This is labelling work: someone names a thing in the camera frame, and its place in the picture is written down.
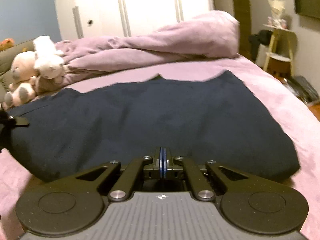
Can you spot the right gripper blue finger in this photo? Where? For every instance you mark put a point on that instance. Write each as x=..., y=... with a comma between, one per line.
x=159, y=161
x=166, y=163

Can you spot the dark navy zip jacket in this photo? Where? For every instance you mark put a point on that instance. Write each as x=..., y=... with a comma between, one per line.
x=219, y=119

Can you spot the white plush toy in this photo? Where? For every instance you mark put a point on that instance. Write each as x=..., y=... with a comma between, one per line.
x=49, y=62

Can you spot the pink crumpled duvet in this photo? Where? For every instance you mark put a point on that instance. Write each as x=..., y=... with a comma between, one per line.
x=213, y=35

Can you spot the white wardrobe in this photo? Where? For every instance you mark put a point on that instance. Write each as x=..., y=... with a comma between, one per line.
x=90, y=18

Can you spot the pink bed sheet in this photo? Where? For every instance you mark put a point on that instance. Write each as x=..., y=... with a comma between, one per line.
x=294, y=117

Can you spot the yellow side table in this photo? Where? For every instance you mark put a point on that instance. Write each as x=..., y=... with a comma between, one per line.
x=280, y=55

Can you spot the black garment by table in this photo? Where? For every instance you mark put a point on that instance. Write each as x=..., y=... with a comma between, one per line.
x=263, y=37

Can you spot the black bag on floor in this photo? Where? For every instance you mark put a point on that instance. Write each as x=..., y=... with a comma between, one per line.
x=303, y=89

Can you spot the dark wooden door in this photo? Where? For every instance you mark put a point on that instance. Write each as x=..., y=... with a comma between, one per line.
x=242, y=13

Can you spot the paper bouquet on table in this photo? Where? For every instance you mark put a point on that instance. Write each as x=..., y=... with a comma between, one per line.
x=277, y=11

